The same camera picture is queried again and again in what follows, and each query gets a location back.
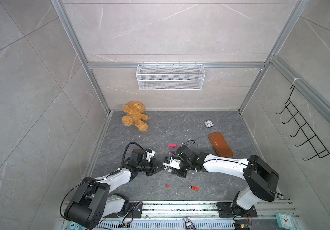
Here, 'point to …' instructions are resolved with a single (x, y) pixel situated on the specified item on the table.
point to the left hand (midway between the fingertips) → (166, 166)
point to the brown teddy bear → (134, 109)
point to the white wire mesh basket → (170, 77)
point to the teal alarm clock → (285, 221)
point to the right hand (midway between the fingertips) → (174, 169)
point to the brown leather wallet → (220, 145)
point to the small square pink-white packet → (208, 123)
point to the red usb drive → (194, 188)
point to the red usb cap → (166, 186)
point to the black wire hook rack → (306, 143)
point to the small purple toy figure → (188, 224)
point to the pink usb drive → (171, 145)
